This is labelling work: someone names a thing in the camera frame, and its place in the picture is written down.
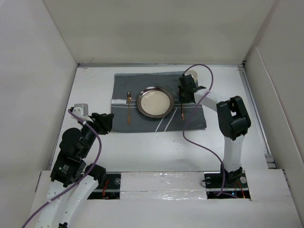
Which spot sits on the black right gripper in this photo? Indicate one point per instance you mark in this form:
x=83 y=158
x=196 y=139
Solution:
x=182 y=99

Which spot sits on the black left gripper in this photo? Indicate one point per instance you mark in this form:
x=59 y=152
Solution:
x=103 y=121

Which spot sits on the yellow plastic cup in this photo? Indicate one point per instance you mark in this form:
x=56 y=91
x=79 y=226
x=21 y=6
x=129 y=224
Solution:
x=194 y=75

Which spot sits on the copper spoon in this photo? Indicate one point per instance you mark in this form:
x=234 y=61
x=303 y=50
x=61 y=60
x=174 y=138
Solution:
x=182 y=111

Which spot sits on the brown rimmed cream plate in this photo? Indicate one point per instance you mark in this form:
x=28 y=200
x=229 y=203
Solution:
x=155 y=102

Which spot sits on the copper fork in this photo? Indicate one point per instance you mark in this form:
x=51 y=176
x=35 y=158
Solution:
x=129 y=98

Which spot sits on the grey striped cloth placemat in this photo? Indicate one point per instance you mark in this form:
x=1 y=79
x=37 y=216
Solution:
x=135 y=83

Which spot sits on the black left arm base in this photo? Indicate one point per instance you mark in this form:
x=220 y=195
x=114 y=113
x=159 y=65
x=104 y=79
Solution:
x=109 y=189

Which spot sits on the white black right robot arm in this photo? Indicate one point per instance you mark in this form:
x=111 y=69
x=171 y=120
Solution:
x=233 y=120

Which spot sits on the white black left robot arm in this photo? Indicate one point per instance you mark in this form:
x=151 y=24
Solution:
x=72 y=180

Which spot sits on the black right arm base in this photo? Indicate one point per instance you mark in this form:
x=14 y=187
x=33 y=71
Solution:
x=235 y=189

